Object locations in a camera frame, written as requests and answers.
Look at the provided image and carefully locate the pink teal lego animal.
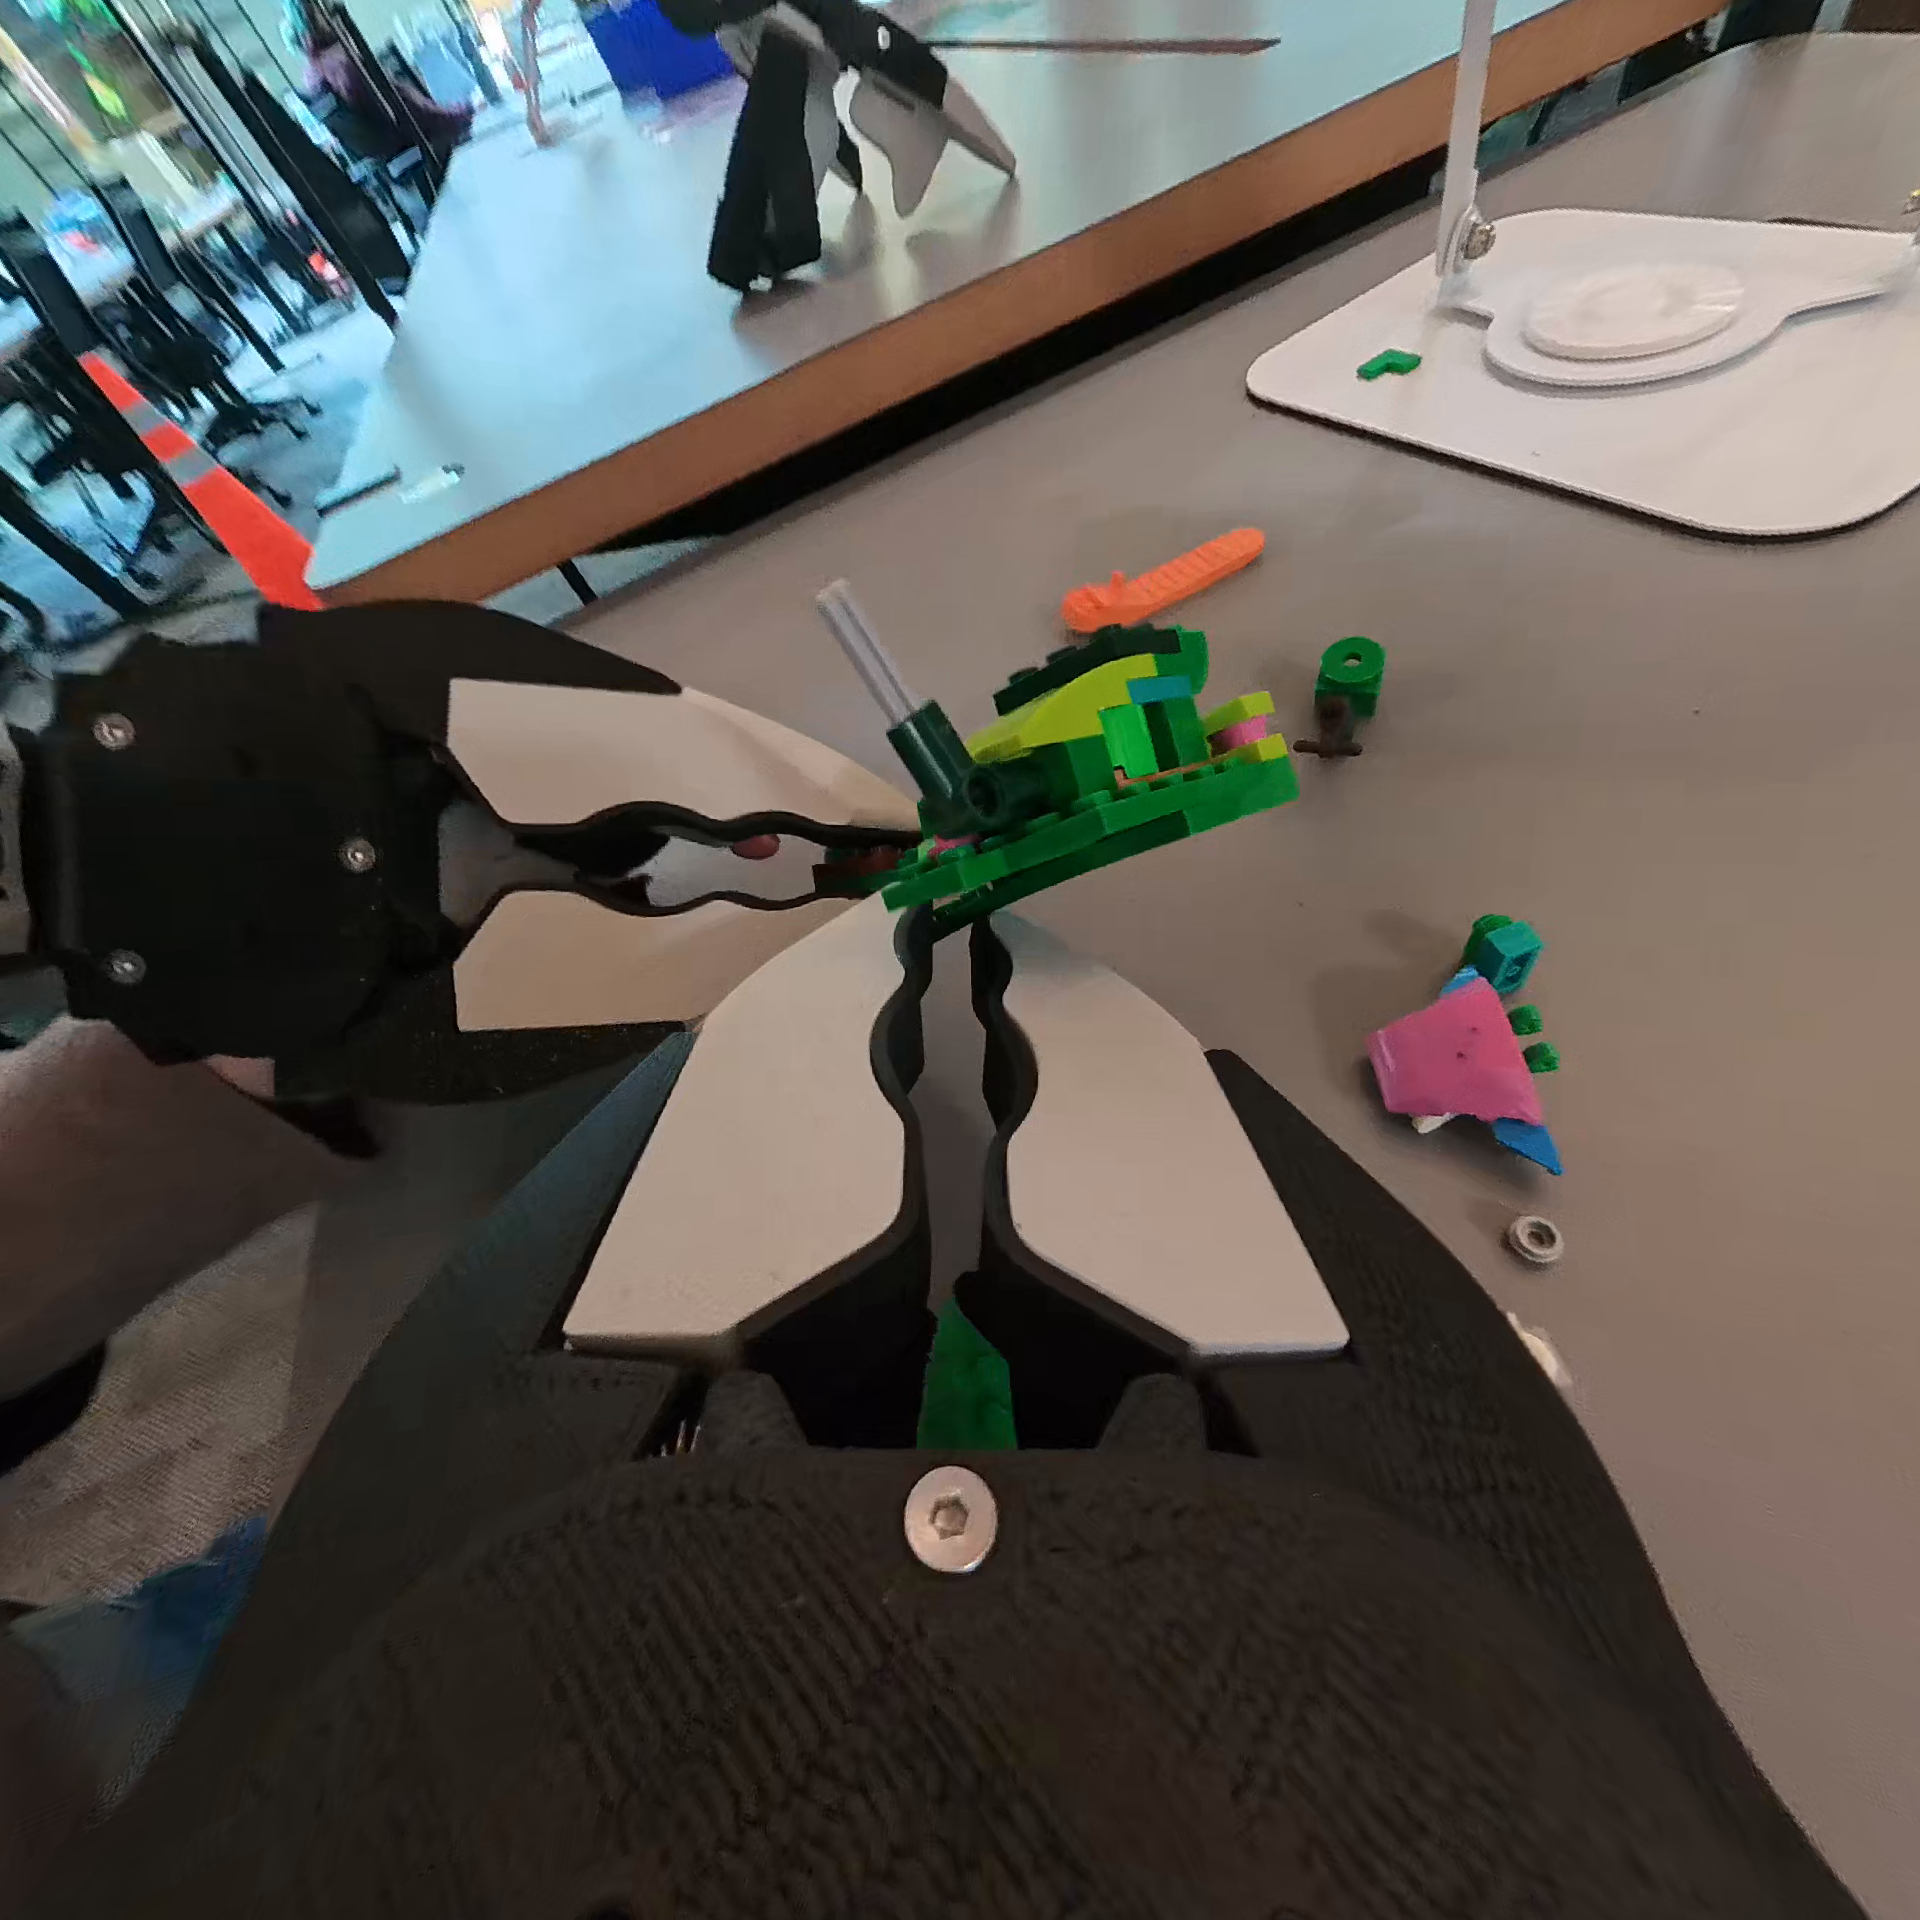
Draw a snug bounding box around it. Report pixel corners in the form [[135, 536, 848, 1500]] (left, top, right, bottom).
[[1363, 911, 1567, 1178]]

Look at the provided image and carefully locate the green lego brick build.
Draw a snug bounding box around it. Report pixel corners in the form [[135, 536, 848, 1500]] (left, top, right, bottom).
[[817, 583, 1302, 922]]

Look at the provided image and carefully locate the person's leg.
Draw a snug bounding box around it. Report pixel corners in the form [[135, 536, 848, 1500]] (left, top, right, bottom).
[[14, 1515, 274, 1787]]

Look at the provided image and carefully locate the blue storage bin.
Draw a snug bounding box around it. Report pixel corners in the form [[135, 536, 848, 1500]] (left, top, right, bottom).
[[584, 0, 741, 104]]

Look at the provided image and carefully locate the white stand wooden board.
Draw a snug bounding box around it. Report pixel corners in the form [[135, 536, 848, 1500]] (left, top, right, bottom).
[[1243, 0, 1920, 540]]

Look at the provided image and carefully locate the orange traffic cone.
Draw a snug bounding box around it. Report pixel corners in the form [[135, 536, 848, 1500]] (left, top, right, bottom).
[[73, 350, 327, 613]]

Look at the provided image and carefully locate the grey table wooden edge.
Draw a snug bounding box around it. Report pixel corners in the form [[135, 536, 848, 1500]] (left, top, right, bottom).
[[304, 0, 1732, 606]]

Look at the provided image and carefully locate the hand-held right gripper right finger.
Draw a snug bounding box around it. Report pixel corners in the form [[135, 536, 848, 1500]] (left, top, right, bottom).
[[971, 907, 1354, 1365]]

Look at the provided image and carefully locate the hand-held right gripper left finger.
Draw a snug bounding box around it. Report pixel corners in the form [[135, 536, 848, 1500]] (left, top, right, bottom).
[[566, 900, 932, 1365]]

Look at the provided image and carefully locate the green ring brown branch piece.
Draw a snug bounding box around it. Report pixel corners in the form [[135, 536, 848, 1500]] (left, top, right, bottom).
[[1293, 637, 1386, 763]]

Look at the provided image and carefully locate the green lego plate assembly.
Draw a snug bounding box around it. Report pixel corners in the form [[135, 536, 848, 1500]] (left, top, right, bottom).
[[914, 1297, 1020, 1453]]

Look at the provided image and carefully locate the person's left forearm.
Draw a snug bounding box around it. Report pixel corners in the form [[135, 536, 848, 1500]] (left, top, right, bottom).
[[0, 1014, 370, 1412]]

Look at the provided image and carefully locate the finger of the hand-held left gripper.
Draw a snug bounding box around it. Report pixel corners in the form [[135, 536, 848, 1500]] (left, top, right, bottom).
[[446, 678, 930, 862], [449, 841, 903, 1037]]

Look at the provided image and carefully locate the orange brick separator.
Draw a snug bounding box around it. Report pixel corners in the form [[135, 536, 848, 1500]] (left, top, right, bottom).
[[1058, 527, 1266, 633]]

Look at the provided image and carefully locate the long dark strip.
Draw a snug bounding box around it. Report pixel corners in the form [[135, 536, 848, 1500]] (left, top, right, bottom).
[[914, 38, 1280, 62]]

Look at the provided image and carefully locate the spare black grey gripper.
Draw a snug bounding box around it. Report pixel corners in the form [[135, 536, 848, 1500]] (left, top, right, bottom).
[[703, 0, 1023, 298]]

